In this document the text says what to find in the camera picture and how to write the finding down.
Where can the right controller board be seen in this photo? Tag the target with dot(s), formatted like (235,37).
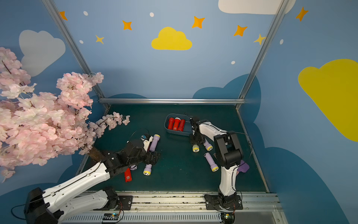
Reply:
(227,218)

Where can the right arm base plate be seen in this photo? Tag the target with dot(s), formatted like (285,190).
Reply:
(220,202)

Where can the red flashlight cluster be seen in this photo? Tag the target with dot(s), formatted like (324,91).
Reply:
(171,123)

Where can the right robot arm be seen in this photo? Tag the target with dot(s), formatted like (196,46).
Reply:
(227,148)

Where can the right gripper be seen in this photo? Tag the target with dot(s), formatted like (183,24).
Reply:
(196,138)

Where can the pale green flashlight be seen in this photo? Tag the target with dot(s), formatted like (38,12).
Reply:
(195,148)

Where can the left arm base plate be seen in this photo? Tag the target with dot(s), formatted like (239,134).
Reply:
(116,203)

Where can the purple flashlight left upper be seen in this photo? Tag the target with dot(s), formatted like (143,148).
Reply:
(154,142)

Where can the controller board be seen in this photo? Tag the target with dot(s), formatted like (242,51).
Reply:
(110,218)
(227,218)

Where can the purple flashlight right lower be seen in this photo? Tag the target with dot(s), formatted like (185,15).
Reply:
(213,166)

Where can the purple flashlight right upper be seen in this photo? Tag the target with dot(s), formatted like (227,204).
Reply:
(207,145)

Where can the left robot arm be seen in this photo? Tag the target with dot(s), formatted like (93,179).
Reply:
(56,204)

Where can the left controller board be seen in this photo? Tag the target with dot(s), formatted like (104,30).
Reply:
(110,218)

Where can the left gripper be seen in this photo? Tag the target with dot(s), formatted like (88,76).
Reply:
(152,157)

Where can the red white-headed flashlight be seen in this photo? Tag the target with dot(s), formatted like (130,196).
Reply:
(128,177)
(176,123)

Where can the aluminium rail base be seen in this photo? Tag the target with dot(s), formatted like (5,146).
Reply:
(190,206)

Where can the purple pink-handled spatula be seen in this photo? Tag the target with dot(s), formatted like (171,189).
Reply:
(243,167)

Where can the pink cherry blossom tree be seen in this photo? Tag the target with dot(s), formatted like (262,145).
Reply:
(36,127)

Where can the purple flashlight left lower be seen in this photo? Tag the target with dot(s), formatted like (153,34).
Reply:
(148,170)

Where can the blue plastic storage box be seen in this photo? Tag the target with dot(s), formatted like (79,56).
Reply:
(187,128)

